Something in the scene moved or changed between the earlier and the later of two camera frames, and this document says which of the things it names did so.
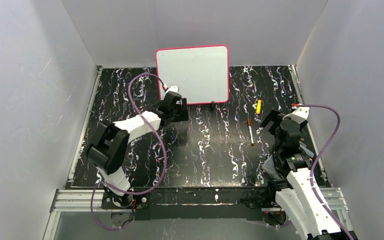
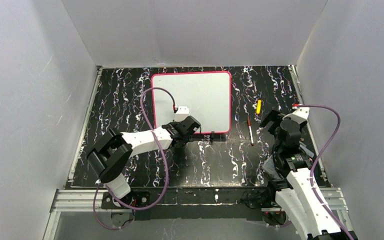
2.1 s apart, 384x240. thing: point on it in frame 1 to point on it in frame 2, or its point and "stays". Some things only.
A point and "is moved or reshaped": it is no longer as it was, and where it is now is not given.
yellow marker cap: (258, 107) stays
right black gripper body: (272, 120) stays
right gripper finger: (274, 116) stays
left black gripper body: (181, 110) to (188, 127)
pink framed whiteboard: (201, 73) is moved or reshaped
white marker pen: (251, 136) stays
